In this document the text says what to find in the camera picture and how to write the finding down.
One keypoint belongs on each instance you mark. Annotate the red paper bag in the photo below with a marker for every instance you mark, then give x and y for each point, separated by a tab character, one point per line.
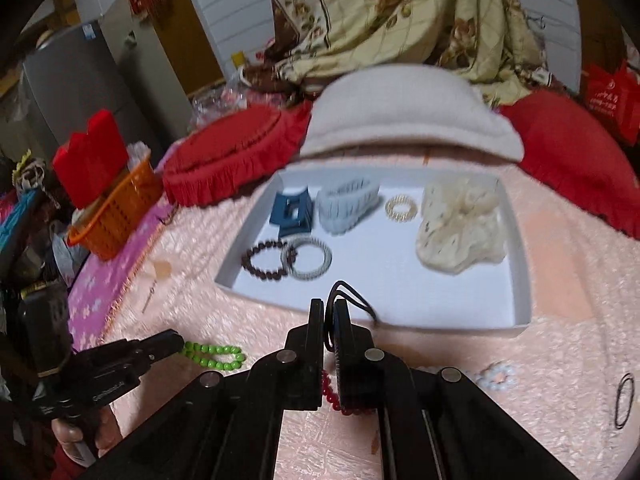
90	165

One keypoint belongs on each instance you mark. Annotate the light blue plush hair clip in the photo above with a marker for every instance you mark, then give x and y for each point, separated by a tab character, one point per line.
340	215

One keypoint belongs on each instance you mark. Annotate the beige pillow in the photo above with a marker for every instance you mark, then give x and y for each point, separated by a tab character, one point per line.
410	110

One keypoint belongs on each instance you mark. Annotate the person's left hand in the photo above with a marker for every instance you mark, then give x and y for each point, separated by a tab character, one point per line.
82	435

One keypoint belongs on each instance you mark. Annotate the dark blue hair claw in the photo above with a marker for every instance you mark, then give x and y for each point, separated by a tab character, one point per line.
280	215

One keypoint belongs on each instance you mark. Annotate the grey refrigerator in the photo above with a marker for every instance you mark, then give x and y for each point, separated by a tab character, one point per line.
75	85

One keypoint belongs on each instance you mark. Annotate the white cardboard box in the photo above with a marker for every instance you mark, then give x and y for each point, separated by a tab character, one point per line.
380	260

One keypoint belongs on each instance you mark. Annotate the white panelled wardrobe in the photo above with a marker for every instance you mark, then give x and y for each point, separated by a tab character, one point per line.
230	10

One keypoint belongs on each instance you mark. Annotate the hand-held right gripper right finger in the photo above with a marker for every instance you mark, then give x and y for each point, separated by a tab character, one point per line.
350	360

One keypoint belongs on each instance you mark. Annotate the clear plastic wrapper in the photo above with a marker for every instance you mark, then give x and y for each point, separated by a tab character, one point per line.
137	155

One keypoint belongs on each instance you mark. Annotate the red printed shopping bag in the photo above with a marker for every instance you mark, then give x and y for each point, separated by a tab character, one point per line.
612	97

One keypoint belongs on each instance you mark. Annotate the orange plastic basket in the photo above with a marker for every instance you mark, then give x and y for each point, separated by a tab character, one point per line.
120	220

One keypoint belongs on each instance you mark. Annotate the gold hairpin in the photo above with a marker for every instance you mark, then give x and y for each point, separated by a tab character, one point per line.
150	297

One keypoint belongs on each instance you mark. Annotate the floral checked quilt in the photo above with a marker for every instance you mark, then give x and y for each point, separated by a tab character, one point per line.
400	15

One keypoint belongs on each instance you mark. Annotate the grey cloth bag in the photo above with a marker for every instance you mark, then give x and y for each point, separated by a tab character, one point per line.
62	255

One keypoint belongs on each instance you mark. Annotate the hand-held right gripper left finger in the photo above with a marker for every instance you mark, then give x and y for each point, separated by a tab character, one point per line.
312	360

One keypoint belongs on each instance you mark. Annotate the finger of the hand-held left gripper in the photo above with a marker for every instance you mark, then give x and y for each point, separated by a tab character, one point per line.
135	362
162	341

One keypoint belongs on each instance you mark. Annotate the cream dotted scrunchie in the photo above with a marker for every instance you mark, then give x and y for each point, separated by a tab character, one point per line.
450	245

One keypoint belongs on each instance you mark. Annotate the plain red pillow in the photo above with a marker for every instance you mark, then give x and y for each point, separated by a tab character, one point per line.
575	160

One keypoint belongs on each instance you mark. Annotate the pink textured bedspread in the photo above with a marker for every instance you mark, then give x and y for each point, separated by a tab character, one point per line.
500	435

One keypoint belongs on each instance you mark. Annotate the clear plastic bags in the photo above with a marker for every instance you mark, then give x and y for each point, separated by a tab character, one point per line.
220	100

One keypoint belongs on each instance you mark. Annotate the red frilled pillow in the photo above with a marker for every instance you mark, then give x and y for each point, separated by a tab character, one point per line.
235	155

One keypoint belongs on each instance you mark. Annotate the purple flowered sheet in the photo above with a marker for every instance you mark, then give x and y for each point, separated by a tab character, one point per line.
95	305

